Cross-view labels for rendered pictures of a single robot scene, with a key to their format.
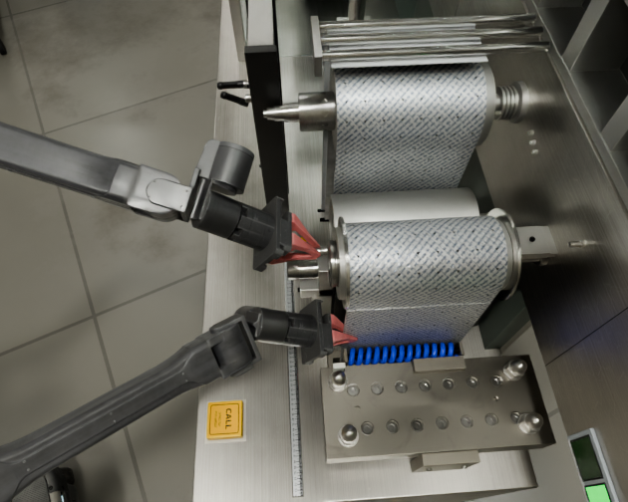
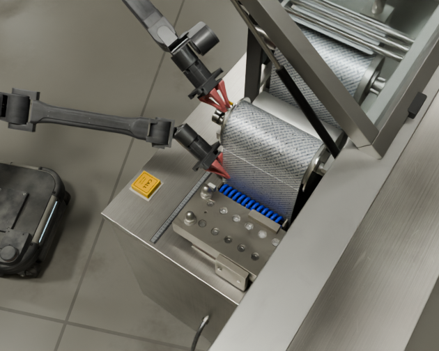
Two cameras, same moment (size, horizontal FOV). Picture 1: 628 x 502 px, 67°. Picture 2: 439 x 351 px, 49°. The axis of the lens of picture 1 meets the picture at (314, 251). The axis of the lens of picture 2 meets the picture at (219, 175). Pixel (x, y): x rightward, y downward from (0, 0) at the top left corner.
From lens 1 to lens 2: 0.69 m
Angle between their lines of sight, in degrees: 19
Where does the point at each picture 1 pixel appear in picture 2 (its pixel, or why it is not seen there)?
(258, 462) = (146, 214)
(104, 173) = (147, 12)
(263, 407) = (168, 193)
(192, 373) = (133, 127)
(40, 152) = not seen: outside the picture
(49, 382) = (90, 143)
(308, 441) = not seen: hidden behind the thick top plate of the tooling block
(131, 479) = (95, 225)
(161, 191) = (164, 32)
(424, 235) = (276, 127)
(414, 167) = (314, 99)
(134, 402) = (101, 121)
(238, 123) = not seen: hidden behind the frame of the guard
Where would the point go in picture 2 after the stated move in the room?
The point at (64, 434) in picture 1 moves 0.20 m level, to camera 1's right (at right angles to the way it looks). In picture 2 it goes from (67, 113) to (122, 150)
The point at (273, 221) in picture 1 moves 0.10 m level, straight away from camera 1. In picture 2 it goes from (208, 76) to (227, 53)
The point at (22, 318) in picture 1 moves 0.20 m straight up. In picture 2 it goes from (101, 97) to (93, 75)
